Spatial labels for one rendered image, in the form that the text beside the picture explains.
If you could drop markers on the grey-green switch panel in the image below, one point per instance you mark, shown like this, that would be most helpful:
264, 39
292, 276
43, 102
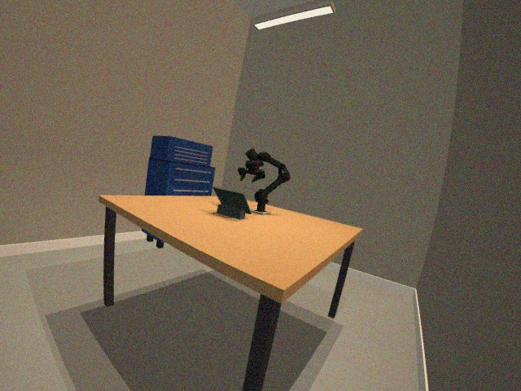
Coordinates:
233, 203

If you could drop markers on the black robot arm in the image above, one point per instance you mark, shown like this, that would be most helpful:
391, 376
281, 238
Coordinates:
254, 159

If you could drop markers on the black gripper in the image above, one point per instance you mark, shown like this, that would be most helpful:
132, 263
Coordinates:
258, 175

